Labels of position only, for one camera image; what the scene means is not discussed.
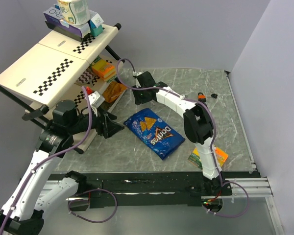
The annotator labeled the purple zigzag cloth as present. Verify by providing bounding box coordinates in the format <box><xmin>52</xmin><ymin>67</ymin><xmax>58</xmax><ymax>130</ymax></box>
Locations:
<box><xmin>76</xmin><ymin>68</ymin><xmax>95</xmax><ymax>85</ymax></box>

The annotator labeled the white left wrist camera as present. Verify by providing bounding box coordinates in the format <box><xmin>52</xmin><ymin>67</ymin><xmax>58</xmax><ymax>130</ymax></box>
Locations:
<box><xmin>86</xmin><ymin>87</ymin><xmax>105</xmax><ymax>117</ymax></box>

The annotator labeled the orange sponge pack on shelf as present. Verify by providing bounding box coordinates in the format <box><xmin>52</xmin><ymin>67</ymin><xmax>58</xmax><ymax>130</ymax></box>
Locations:
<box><xmin>91</xmin><ymin>59</ymin><xmax>116</xmax><ymax>83</ymax></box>

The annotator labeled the purple tissue box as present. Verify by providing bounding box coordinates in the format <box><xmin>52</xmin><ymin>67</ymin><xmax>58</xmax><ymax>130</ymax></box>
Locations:
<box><xmin>43</xmin><ymin>7</ymin><xmax>91</xmax><ymax>38</ymax></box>

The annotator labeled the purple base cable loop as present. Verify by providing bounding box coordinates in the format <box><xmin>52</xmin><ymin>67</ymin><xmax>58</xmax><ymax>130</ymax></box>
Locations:
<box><xmin>68</xmin><ymin>188</ymin><xmax>118</xmax><ymax>223</ymax></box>

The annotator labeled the orange snack bag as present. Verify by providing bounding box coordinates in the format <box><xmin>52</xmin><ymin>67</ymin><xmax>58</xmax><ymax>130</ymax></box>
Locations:
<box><xmin>102</xmin><ymin>81</ymin><xmax>127</xmax><ymax>103</ymax></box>

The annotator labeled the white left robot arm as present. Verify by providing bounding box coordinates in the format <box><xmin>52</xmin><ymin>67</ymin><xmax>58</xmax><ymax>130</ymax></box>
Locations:
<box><xmin>0</xmin><ymin>100</ymin><xmax>124</xmax><ymax>235</ymax></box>

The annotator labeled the yellow sponge pack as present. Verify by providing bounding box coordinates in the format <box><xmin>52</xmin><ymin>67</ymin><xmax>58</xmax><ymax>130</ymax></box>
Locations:
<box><xmin>215</xmin><ymin>147</ymin><xmax>228</xmax><ymax>167</ymax></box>
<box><xmin>188</xmin><ymin>148</ymin><xmax>202</xmax><ymax>169</ymax></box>

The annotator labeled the beige checkered shelf rack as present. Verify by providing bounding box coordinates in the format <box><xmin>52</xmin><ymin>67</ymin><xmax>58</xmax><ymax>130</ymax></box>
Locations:
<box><xmin>0</xmin><ymin>23</ymin><xmax>125</xmax><ymax>155</ymax></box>

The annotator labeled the blue Doritos chip bag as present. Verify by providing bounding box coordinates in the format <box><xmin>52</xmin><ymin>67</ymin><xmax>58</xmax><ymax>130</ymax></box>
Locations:
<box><xmin>123</xmin><ymin>108</ymin><xmax>185</xmax><ymax>160</ymax></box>

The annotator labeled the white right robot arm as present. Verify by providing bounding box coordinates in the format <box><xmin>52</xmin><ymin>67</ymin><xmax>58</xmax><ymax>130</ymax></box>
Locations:
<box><xmin>132</xmin><ymin>71</ymin><xmax>221</xmax><ymax>195</ymax></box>

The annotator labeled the left yellow sponge pack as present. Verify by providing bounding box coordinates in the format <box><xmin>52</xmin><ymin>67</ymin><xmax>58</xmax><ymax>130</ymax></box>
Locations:
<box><xmin>188</xmin><ymin>148</ymin><xmax>202</xmax><ymax>169</ymax></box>

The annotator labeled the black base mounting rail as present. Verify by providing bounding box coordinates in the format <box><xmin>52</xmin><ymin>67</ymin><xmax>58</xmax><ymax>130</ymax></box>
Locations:
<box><xmin>83</xmin><ymin>171</ymin><xmax>232</xmax><ymax>209</ymax></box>

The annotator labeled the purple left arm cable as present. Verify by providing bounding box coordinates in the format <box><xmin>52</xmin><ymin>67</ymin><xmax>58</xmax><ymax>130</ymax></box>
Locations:
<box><xmin>0</xmin><ymin>85</ymin><xmax>94</xmax><ymax>235</ymax></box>

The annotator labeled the right yellow sponge pack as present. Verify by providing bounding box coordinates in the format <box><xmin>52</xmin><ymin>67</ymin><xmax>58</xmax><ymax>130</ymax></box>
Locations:
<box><xmin>215</xmin><ymin>147</ymin><xmax>228</xmax><ymax>167</ymax></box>

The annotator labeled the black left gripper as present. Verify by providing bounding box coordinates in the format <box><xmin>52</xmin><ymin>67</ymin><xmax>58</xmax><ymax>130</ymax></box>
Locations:
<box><xmin>68</xmin><ymin>104</ymin><xmax>124</xmax><ymax>138</ymax></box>

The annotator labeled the teal small box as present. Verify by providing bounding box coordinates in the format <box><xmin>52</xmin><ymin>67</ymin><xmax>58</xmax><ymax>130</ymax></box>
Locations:
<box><xmin>88</xmin><ymin>12</ymin><xmax>104</xmax><ymax>37</ymax></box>

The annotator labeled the orange padlock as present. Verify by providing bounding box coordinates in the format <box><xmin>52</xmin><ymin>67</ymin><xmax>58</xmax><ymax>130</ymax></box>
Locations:
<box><xmin>197</xmin><ymin>93</ymin><xmax>207</xmax><ymax>102</ymax></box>

